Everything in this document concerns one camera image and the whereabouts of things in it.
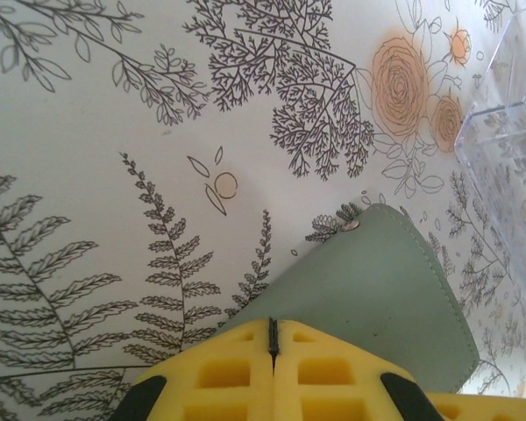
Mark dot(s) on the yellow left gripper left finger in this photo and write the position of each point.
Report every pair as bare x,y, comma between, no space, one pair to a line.
228,373

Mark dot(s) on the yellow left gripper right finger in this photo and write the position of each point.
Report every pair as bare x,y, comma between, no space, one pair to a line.
329,373

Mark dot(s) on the floral print tablecloth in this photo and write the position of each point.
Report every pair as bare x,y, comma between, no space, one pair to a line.
114,175

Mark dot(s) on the clear plastic bag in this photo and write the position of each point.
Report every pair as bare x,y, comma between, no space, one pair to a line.
499,153

